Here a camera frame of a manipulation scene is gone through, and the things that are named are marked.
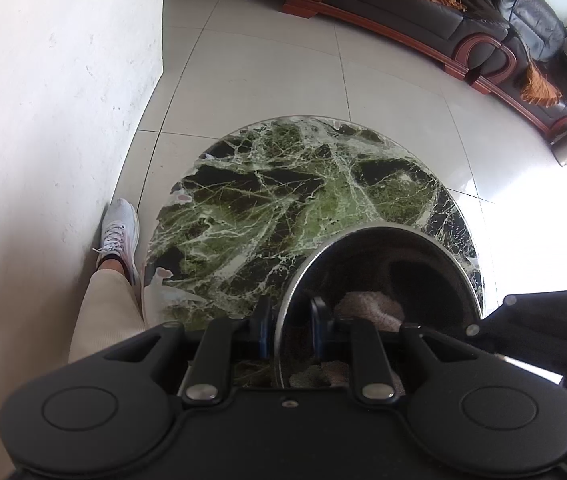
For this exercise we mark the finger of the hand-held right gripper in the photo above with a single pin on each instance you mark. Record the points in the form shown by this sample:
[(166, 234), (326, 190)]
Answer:
[(528, 325)]

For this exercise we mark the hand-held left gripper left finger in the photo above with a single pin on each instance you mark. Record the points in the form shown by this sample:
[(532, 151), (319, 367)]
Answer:
[(263, 331)]

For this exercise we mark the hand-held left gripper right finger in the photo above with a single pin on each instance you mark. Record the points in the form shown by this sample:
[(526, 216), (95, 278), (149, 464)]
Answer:
[(319, 331)]

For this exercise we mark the stainless steel bowl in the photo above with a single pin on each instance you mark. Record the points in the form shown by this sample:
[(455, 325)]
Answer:
[(413, 270)]

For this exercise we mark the round green marble table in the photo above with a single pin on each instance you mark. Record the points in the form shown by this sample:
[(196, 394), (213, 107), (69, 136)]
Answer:
[(273, 200)]

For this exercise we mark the person's left leg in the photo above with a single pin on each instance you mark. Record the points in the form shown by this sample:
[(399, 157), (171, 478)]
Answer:
[(103, 310)]

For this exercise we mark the white sneaker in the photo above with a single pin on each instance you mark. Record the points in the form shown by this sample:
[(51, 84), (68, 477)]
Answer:
[(118, 230)]

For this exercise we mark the black leather sofa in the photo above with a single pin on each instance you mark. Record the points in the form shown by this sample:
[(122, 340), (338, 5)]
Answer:
[(533, 15), (393, 5)]

